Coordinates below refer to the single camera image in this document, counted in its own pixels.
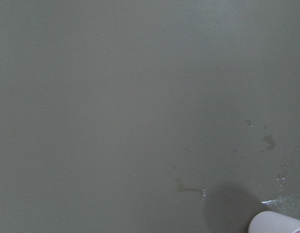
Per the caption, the pink plastic cup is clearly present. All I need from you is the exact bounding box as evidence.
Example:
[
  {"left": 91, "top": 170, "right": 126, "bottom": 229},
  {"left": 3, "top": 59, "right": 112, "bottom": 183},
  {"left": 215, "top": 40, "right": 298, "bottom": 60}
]
[{"left": 248, "top": 211, "right": 300, "bottom": 233}]

